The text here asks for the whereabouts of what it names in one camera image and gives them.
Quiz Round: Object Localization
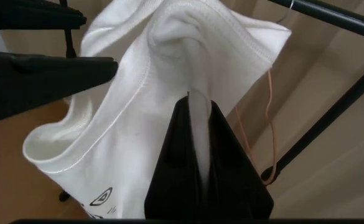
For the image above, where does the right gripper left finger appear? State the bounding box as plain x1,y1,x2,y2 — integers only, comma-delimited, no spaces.
143,95,203,220

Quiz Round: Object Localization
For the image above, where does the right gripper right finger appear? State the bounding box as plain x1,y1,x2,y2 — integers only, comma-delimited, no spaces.
205,99,275,220

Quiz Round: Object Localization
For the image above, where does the beige curtain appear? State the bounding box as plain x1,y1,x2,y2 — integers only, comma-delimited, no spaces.
1,0,364,218

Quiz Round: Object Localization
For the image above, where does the pink clothes hanger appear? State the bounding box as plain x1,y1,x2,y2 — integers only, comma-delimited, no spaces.
233,0,295,187

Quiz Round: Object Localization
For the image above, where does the black clothes rack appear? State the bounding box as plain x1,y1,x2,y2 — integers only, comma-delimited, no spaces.
58,0,364,203

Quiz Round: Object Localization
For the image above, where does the white printed t-shirt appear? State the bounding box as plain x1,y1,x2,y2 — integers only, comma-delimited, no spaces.
22,0,293,220

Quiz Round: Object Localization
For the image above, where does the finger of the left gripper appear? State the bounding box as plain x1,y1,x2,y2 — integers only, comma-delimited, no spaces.
0,51,119,126
0,0,88,31

